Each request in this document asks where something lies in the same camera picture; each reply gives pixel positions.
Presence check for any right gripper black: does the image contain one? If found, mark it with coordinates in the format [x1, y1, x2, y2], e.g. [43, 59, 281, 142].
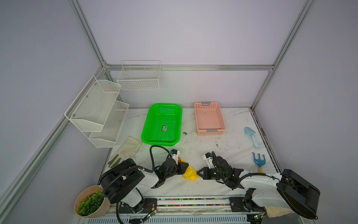
[195, 167, 226, 181]

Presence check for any yellow paper napkin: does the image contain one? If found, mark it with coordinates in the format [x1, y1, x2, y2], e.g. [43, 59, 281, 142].
[180, 159, 199, 181]

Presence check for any green plastic basket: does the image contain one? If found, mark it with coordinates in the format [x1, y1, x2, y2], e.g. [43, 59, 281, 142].
[141, 104, 183, 147]

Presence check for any pink plastic basket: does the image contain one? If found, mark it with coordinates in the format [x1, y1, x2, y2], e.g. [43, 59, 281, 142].
[194, 102, 226, 136]

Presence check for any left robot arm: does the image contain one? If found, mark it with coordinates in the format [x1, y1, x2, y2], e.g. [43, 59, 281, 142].
[99, 145, 189, 224]

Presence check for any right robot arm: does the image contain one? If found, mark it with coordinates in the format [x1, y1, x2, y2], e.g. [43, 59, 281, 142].
[197, 152, 320, 220]

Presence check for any blue yellow garden rake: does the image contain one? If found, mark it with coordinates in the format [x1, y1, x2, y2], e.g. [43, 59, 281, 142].
[252, 152, 266, 173]

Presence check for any light blue garden trowel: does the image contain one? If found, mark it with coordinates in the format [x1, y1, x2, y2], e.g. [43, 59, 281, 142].
[244, 127, 260, 149]

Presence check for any cream work glove right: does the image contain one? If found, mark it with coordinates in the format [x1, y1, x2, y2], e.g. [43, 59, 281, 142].
[264, 206, 292, 218]

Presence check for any paper bag with greens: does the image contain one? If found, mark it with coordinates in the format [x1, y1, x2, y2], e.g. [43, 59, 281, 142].
[74, 185, 111, 218]

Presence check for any white mesh two-tier shelf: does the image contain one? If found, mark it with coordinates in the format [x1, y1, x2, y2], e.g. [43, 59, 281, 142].
[64, 76, 129, 148]

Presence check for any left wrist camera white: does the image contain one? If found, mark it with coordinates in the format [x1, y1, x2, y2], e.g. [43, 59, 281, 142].
[170, 149, 180, 164]

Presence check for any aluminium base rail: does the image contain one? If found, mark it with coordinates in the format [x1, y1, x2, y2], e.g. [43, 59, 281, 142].
[118, 195, 269, 216]

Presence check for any white wire basket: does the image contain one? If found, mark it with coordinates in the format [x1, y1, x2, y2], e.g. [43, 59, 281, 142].
[117, 60, 162, 91]

